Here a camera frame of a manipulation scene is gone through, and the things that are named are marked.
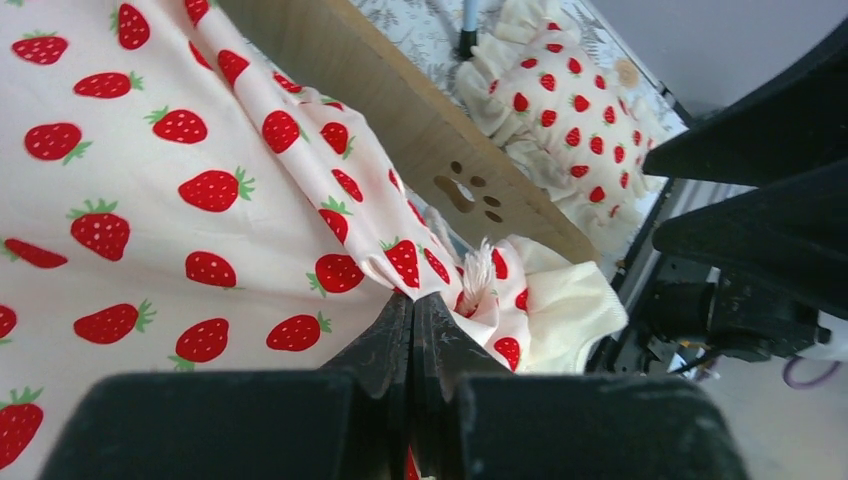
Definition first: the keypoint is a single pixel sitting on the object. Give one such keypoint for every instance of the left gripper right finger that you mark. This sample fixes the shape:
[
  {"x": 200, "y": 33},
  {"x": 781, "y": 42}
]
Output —
[{"x": 442, "y": 354}]

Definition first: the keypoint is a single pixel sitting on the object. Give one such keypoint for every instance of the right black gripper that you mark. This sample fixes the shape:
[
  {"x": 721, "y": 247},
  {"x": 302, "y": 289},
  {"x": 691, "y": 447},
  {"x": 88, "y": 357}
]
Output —
[{"x": 790, "y": 235}]

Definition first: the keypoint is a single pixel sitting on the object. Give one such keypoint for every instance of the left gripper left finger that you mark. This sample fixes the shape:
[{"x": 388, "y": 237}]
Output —
[{"x": 375, "y": 438}]

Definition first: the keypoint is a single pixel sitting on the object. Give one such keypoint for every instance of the wooden pet bed frame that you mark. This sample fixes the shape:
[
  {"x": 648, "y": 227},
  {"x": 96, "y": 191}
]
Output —
[{"x": 436, "y": 148}]

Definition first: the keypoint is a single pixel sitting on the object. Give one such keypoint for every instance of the large strawberry print cushion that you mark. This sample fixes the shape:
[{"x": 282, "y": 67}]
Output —
[{"x": 170, "y": 202}]

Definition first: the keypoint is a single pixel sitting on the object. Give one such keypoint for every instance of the small strawberry print pillow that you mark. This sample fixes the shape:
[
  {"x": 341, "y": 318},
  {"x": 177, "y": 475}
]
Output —
[{"x": 534, "y": 91}]

